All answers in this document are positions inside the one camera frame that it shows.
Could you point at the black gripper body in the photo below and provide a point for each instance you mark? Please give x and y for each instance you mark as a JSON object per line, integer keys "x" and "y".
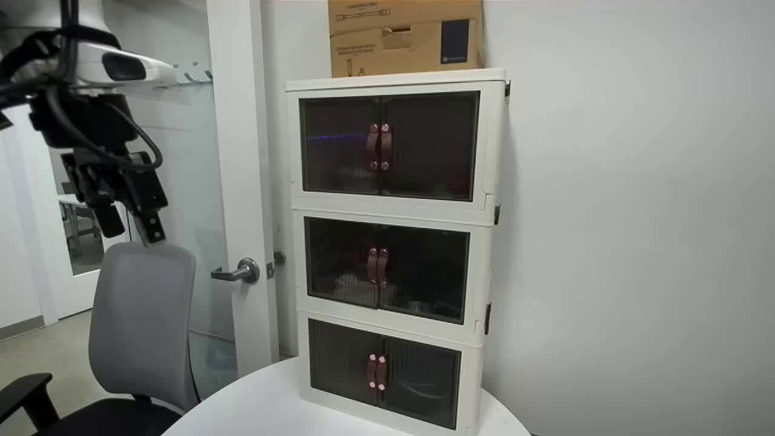
{"x": 112, "y": 178}

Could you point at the white coat hook rack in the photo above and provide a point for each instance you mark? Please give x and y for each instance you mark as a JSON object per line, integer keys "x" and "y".
{"x": 196, "y": 79}

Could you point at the white stackable cabinet unit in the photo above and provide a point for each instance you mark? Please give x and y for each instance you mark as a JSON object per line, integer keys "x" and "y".
{"x": 472, "y": 379}
{"x": 480, "y": 275}
{"x": 395, "y": 81}

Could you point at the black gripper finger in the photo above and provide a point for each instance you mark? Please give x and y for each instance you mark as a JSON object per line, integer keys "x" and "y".
{"x": 109, "y": 218}
{"x": 150, "y": 218}

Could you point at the grey office chair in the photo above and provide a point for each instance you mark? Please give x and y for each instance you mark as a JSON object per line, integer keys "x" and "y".
{"x": 142, "y": 322}

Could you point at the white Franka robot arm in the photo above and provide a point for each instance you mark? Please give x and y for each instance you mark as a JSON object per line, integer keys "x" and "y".
{"x": 89, "y": 62}

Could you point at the cardboard box with dark label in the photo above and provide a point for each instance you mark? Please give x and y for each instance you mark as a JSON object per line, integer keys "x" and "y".
{"x": 389, "y": 52}

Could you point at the white room door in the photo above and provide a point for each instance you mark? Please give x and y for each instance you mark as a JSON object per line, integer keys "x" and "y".
{"x": 242, "y": 161}

